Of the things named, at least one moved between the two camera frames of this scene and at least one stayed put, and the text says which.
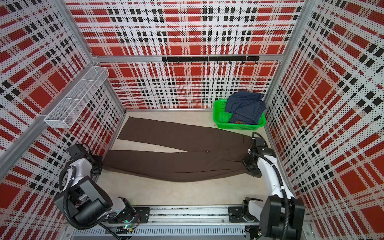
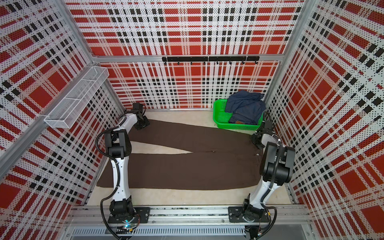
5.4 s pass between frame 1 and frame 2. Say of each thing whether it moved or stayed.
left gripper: moved
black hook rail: stayed
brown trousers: moved
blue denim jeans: stayed
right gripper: moved
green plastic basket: stayed
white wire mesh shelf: stayed
